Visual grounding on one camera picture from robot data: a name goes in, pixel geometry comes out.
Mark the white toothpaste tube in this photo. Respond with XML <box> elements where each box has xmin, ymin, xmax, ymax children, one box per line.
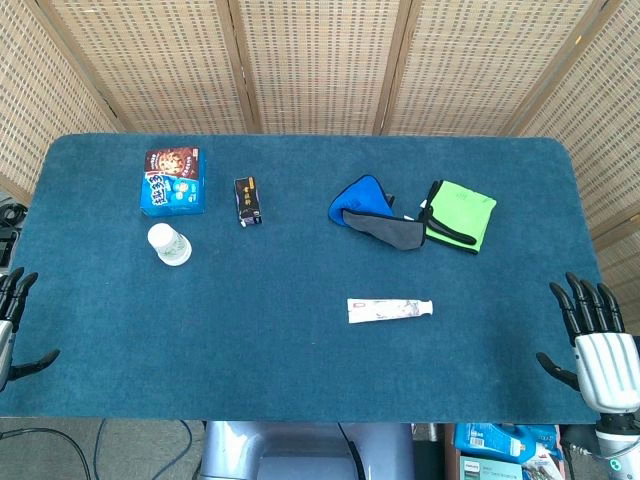
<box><xmin>346</xmin><ymin>297</ymin><xmax>435</xmax><ymax>326</ymax></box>

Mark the small black carton box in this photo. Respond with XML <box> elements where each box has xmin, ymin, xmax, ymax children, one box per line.
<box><xmin>233</xmin><ymin>176</ymin><xmax>265</xmax><ymax>229</ymax></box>

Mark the blue cookie box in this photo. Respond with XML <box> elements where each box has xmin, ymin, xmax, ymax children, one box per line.
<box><xmin>138</xmin><ymin>146</ymin><xmax>208</xmax><ymax>217</ymax></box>

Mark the black torso cable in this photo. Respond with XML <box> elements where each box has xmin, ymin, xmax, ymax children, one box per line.
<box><xmin>337</xmin><ymin>422</ymin><xmax>367</xmax><ymax>480</ymax></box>

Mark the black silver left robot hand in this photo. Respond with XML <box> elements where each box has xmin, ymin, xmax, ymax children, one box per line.
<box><xmin>0</xmin><ymin>266</ymin><xmax>61</xmax><ymax>394</ymax></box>

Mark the woven bamboo folding screen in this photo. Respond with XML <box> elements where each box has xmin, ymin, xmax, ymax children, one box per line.
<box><xmin>0</xmin><ymin>0</ymin><xmax>640</xmax><ymax>331</ymax></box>

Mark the teal Philips carton box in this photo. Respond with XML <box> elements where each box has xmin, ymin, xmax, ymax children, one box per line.
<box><xmin>458</xmin><ymin>453</ymin><xmax>526</xmax><ymax>480</ymax></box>

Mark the blue and grey cloth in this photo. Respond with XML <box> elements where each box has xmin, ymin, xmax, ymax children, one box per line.
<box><xmin>327</xmin><ymin>174</ymin><xmax>428</xmax><ymax>251</ymax></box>

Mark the green cloth with black trim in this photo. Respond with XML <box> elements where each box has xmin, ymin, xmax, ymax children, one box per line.
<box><xmin>418</xmin><ymin>179</ymin><xmax>498</xmax><ymax>255</ymax></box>

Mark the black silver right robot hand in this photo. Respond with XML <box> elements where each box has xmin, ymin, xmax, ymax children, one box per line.
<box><xmin>535</xmin><ymin>271</ymin><xmax>640</xmax><ymax>414</ymax></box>

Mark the black floor cable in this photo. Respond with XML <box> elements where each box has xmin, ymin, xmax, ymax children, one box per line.
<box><xmin>0</xmin><ymin>419</ymin><xmax>194</xmax><ymax>480</ymax></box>

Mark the silver-blue robot torso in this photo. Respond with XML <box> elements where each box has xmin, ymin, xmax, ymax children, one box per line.
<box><xmin>199</xmin><ymin>421</ymin><xmax>416</xmax><ymax>480</ymax></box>

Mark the black equipment with cables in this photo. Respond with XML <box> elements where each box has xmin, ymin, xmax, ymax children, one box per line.
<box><xmin>0</xmin><ymin>202</ymin><xmax>27</xmax><ymax>266</ymax></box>

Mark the blue detergent refill pouch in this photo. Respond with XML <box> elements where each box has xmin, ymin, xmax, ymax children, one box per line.
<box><xmin>453</xmin><ymin>422</ymin><xmax>564</xmax><ymax>464</ymax></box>

